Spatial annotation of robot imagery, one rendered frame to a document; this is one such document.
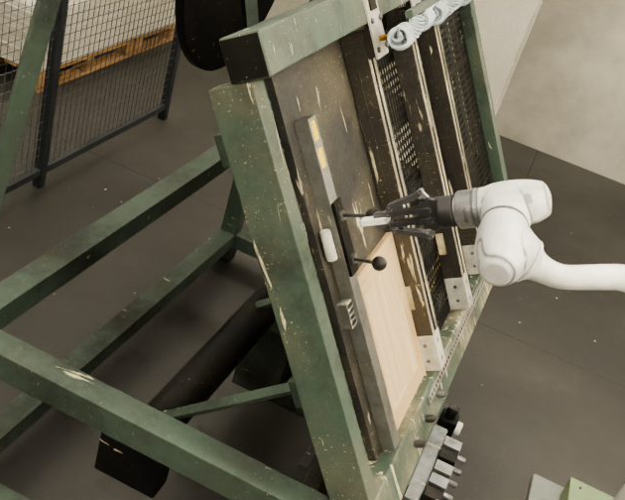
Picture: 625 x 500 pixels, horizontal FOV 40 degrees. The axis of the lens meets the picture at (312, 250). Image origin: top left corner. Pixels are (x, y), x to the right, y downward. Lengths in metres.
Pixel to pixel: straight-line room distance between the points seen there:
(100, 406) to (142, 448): 0.16
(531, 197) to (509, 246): 0.17
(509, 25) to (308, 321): 4.37
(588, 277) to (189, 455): 1.15
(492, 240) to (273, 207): 0.49
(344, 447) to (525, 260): 0.68
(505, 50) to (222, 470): 4.37
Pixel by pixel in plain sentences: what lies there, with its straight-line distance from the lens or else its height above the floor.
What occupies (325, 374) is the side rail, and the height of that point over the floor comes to 1.23.
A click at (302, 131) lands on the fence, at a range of 2.11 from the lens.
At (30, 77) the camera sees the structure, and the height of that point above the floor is 1.62.
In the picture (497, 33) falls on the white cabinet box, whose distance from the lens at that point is 6.17.
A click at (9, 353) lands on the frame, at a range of 2.61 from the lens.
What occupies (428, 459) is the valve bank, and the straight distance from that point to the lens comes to 2.72.
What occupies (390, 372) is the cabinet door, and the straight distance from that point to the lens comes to 2.50.
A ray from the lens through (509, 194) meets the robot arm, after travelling 1.92.
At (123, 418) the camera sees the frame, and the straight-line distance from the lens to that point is 2.46.
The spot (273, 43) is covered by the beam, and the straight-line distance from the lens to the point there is 1.86.
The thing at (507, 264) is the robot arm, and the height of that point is 1.69.
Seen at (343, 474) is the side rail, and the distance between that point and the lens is 2.22.
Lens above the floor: 2.48
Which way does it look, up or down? 30 degrees down
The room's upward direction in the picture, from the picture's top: 18 degrees clockwise
